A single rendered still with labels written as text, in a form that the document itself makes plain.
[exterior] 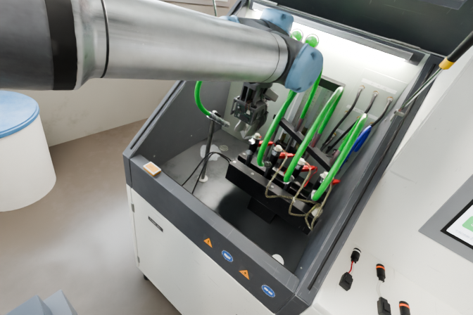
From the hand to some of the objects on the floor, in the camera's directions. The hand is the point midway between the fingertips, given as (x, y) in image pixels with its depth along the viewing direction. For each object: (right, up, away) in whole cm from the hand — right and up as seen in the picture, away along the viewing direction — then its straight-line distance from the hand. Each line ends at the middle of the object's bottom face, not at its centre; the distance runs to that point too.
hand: (246, 134), depth 71 cm
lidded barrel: (-157, -35, +86) cm, 183 cm away
